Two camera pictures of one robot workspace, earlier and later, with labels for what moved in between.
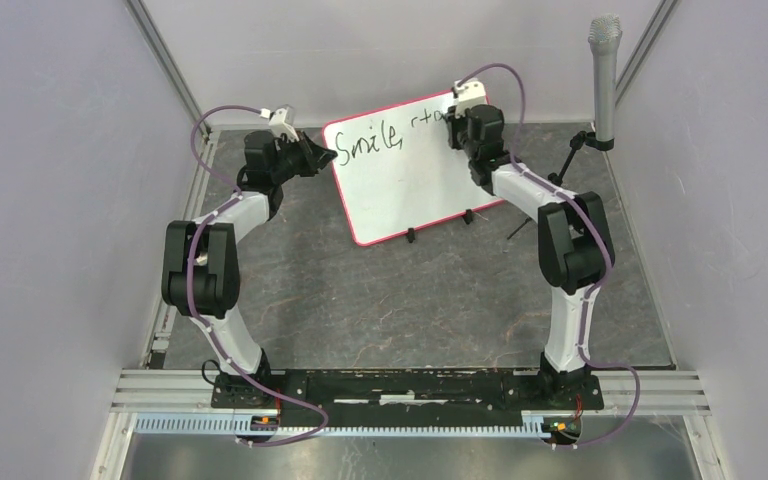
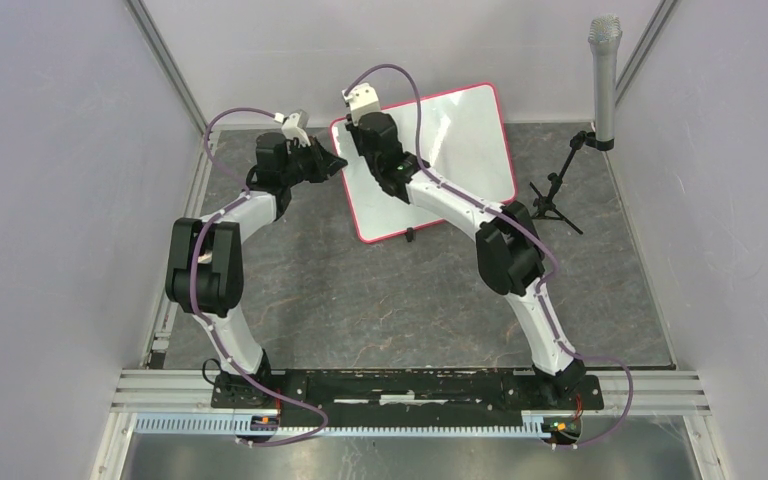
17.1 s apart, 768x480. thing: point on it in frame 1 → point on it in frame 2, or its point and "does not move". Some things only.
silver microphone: [605, 34] does not move
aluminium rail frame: [667, 394] does not move
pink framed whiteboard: [395, 170] does not move
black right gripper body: [458, 133] → [374, 167]
